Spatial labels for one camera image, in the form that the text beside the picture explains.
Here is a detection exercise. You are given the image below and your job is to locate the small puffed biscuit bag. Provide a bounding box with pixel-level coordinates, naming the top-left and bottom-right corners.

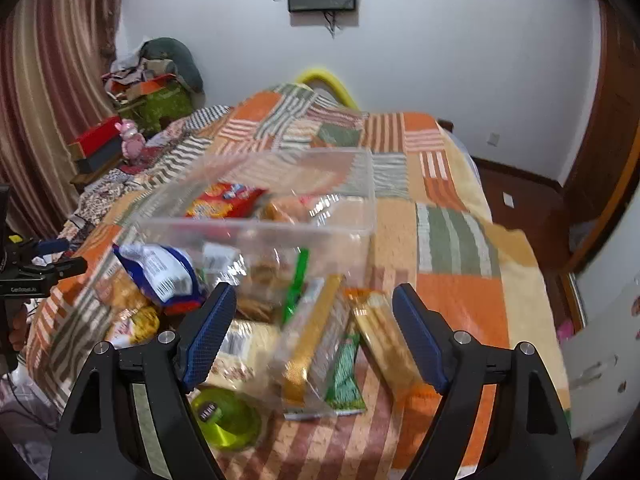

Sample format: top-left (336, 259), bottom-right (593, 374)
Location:
top-left (94, 269), bottom-right (160, 349)

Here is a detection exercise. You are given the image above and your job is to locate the blue white snack bag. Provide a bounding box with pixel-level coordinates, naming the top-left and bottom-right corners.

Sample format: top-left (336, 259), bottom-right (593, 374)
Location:
top-left (112, 243), bottom-right (206, 315)

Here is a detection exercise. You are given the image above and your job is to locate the beige barcode cracker pack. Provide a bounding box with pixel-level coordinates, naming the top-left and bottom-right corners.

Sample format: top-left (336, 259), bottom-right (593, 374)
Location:
top-left (201, 320), bottom-right (281, 399)

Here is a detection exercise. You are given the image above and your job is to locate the red chip bag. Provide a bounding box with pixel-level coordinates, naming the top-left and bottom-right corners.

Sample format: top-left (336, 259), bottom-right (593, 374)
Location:
top-left (183, 181), bottom-right (266, 220)

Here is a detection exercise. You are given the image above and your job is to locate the orange bread stick pack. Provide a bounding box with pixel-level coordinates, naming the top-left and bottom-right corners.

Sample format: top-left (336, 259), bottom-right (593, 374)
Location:
top-left (345, 288), bottom-right (425, 402)

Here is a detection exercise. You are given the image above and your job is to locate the gold-striped clear biscuit pack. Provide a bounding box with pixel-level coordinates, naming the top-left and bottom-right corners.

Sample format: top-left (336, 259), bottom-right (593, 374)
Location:
top-left (267, 274), bottom-right (350, 419)

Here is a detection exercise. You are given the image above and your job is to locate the green-edged clear cookie bag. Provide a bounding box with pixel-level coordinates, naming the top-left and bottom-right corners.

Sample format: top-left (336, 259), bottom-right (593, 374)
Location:
top-left (195, 242), bottom-right (310, 325)

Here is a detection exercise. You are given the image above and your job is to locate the clear bag of buns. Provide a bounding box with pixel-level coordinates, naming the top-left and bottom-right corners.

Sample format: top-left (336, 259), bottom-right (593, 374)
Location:
top-left (257, 194), bottom-right (342, 226)

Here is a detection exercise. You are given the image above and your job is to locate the checkered patterned quilt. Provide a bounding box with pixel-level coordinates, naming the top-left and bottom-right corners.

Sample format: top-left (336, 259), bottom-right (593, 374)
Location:
top-left (60, 105), bottom-right (231, 243)

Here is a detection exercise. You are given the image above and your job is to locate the white radiator with stickers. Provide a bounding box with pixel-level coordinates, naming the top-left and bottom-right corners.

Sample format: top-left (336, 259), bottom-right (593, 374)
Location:
top-left (562, 278), bottom-right (639, 438)

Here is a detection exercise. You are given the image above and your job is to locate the dark blue box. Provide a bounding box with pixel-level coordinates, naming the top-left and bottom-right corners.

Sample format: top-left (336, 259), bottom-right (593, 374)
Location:
top-left (75, 136), bottom-right (122, 174)

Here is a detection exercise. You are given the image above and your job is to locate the red gift box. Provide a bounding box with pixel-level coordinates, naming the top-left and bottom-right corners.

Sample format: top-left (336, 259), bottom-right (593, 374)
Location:
top-left (67, 116), bottom-right (120, 160)

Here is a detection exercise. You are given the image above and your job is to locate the pink plush toy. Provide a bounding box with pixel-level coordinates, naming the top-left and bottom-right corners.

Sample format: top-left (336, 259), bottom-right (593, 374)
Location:
top-left (115, 119), bottom-right (145, 162)

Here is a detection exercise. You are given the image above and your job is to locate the orange flat box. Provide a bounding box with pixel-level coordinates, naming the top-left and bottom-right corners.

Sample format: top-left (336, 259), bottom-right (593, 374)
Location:
top-left (125, 74), bottom-right (177, 101)

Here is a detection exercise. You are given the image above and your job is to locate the patchwork striped bed blanket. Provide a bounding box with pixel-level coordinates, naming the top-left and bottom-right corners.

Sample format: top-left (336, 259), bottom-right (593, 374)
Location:
top-left (27, 84), bottom-right (578, 479)

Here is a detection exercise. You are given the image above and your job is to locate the green sachet packet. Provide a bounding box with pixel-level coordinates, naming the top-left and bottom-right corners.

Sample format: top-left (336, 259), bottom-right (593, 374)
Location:
top-left (326, 332), bottom-right (367, 416)

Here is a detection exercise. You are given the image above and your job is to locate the clear plastic storage bin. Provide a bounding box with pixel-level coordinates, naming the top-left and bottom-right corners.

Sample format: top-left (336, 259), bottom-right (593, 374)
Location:
top-left (89, 146), bottom-right (378, 311)

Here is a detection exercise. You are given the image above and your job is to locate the grey green pillow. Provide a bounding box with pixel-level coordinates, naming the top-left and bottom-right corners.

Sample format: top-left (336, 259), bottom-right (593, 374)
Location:
top-left (140, 37), bottom-right (203, 93)

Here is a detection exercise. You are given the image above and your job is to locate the striped red gold curtain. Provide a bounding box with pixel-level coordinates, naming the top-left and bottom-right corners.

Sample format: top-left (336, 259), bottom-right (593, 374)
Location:
top-left (1, 0), bottom-right (122, 237)

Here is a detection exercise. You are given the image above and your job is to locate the brown wooden door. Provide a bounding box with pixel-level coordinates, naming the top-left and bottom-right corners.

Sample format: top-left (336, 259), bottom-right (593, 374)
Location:
top-left (563, 0), bottom-right (639, 273)

